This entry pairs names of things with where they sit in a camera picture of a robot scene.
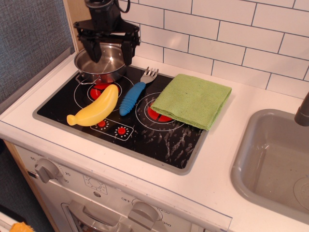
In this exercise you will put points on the blue handled toy fork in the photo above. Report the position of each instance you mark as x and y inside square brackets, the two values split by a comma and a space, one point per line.
[133, 94]

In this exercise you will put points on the black toy stovetop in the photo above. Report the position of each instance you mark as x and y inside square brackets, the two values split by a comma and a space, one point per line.
[142, 133]

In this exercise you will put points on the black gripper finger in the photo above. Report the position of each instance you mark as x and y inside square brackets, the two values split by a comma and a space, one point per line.
[92, 48]
[128, 51]

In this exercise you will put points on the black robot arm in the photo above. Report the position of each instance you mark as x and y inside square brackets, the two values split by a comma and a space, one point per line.
[100, 3]

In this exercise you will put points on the grey timer knob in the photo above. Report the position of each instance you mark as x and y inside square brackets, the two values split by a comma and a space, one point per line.
[46, 170]

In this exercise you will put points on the grey oven knob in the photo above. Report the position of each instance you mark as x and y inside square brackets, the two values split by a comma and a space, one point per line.
[144, 215]

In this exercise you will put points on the grey faucet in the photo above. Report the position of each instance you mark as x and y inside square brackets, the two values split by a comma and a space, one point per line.
[302, 114]

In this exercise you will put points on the grey oven door handle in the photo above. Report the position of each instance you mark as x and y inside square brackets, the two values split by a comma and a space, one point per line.
[96, 220]

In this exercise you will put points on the wooden side post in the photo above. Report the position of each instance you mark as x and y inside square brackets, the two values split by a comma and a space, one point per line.
[76, 10]

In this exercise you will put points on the grey sink basin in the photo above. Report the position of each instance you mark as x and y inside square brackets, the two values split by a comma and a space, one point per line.
[271, 168]

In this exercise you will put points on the green folded towel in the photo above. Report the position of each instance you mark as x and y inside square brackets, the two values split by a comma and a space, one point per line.
[192, 101]

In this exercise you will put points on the small steel pan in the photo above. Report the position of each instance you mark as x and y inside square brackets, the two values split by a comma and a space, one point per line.
[108, 69]

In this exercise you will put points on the yellow orange cloth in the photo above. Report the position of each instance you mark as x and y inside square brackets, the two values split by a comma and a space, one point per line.
[21, 227]

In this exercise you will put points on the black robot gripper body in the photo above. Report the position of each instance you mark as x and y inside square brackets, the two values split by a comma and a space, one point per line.
[106, 25]

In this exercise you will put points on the yellow plastic banana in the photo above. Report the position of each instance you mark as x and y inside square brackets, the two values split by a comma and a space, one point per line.
[98, 110]

